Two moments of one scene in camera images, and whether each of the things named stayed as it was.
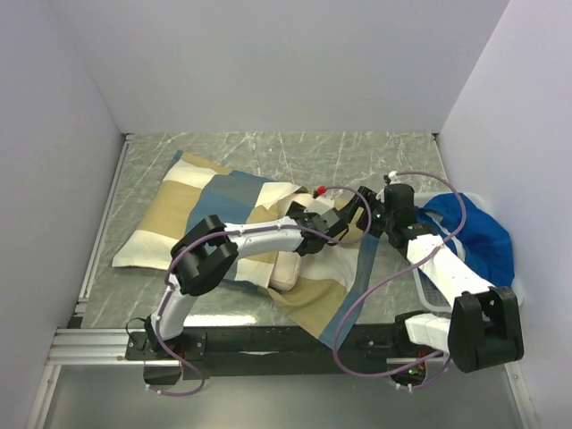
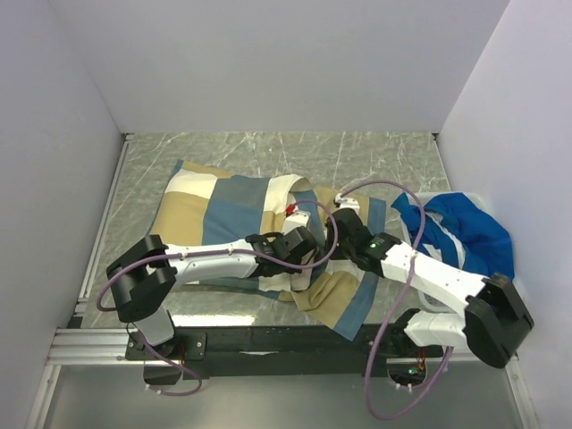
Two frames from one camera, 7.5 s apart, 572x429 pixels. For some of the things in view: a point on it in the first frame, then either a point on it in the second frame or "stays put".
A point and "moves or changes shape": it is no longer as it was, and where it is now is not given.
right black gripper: (376, 199) → (338, 256)
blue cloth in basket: (483, 241) stays put
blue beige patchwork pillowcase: (321, 295) moves or changes shape
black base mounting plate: (275, 351) stays put
